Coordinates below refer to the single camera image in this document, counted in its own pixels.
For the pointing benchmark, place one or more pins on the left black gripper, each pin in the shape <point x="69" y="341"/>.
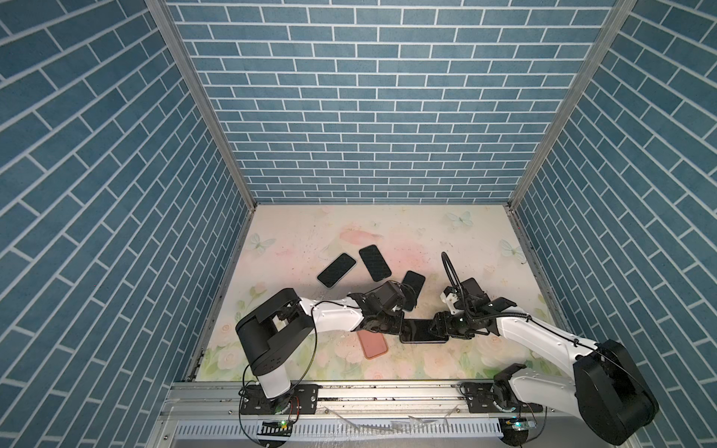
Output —
<point x="399" y="322"/>

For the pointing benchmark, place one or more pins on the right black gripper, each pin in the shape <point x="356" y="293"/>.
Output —
<point x="442" y="325"/>

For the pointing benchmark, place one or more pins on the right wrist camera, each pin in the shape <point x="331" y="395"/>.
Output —
<point x="449" y="298"/>

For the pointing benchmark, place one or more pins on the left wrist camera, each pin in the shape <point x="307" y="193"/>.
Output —
<point x="390" y="297"/>

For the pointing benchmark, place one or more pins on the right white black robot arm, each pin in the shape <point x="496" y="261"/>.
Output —
<point x="598" y="383"/>

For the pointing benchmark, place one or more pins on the black phone case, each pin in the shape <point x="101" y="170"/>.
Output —
<point x="375" y="263"/>
<point x="417" y="331"/>

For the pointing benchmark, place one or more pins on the white vented cable duct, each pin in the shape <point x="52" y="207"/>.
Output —
<point x="336" y="430"/>

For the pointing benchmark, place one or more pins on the black phone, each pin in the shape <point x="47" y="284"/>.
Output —
<point x="411" y="286"/>

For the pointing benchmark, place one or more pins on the black phone screen up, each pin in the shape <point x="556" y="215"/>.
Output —
<point x="336" y="270"/>

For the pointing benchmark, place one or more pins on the pink phone case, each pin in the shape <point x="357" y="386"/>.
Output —
<point x="372" y="344"/>

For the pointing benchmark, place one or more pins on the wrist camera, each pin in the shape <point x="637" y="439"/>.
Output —
<point x="390" y="297"/>
<point x="449" y="298"/>

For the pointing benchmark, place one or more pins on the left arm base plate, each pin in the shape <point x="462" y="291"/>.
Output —
<point x="303" y="400"/>

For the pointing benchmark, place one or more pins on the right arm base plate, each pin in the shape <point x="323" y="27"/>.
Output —
<point x="486" y="398"/>

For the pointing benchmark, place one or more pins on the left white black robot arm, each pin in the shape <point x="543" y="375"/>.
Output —
<point x="272" y="332"/>

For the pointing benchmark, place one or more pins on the aluminium front rail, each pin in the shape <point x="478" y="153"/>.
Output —
<point x="207" y="400"/>

